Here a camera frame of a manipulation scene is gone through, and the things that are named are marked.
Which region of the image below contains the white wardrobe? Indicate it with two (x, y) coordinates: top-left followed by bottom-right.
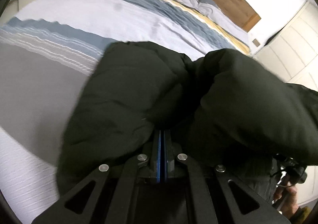
(255, 1), (318, 205)

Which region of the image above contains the person's right hand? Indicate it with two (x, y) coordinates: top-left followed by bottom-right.
(273, 184), (299, 217)

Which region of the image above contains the striped duvet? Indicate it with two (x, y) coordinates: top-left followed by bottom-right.
(0, 0), (250, 214)

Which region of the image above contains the black puffer coat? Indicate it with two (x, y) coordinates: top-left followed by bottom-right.
(56, 41), (318, 197)

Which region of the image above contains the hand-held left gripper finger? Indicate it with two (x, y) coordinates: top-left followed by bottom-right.
(32, 130), (162, 224)
(161, 130), (291, 224)

